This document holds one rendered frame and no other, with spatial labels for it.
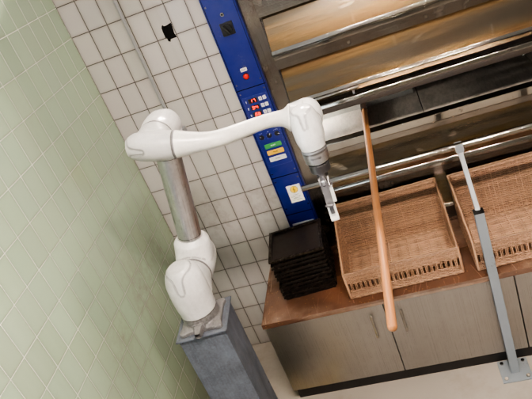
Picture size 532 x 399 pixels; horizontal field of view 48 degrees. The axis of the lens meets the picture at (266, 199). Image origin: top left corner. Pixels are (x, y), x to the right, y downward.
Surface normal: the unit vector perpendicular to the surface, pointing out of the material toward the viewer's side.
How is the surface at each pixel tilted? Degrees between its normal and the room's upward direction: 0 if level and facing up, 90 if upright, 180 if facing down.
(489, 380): 0
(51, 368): 90
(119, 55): 90
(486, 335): 90
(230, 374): 90
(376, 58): 70
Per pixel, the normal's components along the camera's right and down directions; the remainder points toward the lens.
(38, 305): 0.94, -0.25
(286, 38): -0.21, 0.18
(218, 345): -0.03, 0.48
